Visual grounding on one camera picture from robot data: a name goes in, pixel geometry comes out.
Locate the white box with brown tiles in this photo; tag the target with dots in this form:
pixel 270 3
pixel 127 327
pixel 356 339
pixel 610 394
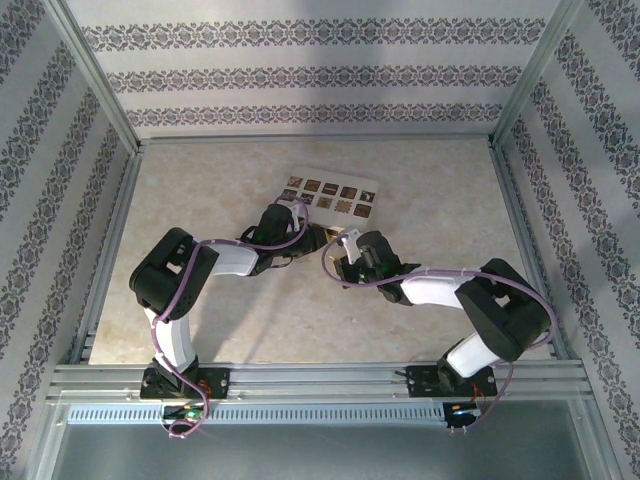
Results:
pixel 330 189

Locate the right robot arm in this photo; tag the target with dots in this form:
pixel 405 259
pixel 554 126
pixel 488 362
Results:
pixel 500 310

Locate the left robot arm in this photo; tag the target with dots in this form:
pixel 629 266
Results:
pixel 170 270

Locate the small controller circuit board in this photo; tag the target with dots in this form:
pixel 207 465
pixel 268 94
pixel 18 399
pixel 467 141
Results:
pixel 185 414
pixel 465 412

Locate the grey metal panel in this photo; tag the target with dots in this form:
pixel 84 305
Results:
pixel 320 455

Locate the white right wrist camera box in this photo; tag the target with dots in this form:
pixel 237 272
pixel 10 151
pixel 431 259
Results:
pixel 352 250

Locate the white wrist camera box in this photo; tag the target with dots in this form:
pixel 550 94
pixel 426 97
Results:
pixel 300 217
pixel 352 250

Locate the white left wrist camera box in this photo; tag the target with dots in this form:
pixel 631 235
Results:
pixel 300 217

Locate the aluminium frame cross rail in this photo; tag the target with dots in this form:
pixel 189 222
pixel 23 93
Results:
pixel 315 138

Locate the wide aluminium base rail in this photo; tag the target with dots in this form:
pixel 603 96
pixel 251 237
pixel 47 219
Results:
pixel 320 380

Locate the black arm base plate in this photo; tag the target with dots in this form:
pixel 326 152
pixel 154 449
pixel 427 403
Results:
pixel 217 382
pixel 417 382

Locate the aluminium frame side rail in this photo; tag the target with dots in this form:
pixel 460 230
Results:
pixel 107 250
pixel 530 240

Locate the aluminium frame corner post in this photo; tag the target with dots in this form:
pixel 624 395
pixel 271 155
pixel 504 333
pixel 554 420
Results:
pixel 537 70
pixel 95 75

